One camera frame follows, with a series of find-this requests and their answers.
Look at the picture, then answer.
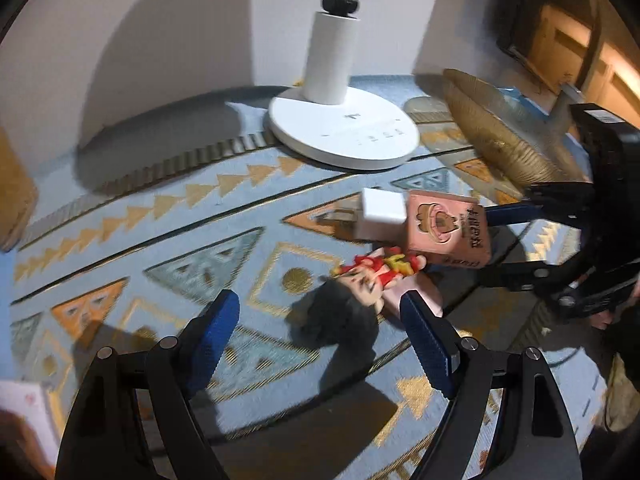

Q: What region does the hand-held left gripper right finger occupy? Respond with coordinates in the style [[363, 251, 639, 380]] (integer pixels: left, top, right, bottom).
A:
[[400, 291, 583, 480]]

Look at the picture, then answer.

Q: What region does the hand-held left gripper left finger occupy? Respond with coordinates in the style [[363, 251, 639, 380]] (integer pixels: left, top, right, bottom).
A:
[[55, 289, 241, 480]]

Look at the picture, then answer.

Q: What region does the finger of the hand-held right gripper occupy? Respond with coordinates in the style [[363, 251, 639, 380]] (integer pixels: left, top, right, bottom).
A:
[[482, 181, 601, 229], [477, 252, 586, 296]]

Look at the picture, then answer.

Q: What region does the pink printed box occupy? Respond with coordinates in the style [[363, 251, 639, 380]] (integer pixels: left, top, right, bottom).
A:
[[404, 191, 493, 268]]

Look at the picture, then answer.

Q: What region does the amber ribbed glass bowl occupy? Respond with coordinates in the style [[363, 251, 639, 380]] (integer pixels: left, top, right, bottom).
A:
[[442, 67, 593, 186]]

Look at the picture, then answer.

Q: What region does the black-haired red figurine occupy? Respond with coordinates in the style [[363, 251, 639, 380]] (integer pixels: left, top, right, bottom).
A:
[[300, 246, 443, 348]]

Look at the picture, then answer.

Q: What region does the person's right hand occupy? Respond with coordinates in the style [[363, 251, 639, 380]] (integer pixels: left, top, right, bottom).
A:
[[590, 270, 640, 332]]

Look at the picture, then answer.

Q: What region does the patterned blue mat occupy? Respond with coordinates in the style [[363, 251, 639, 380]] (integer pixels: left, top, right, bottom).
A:
[[0, 77, 616, 480]]

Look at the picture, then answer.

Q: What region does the white charger plug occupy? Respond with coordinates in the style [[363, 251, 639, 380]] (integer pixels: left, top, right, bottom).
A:
[[320, 187, 408, 242]]

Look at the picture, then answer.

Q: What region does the white lamp stand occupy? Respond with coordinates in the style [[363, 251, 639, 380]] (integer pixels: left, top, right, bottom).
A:
[[265, 0, 420, 171]]

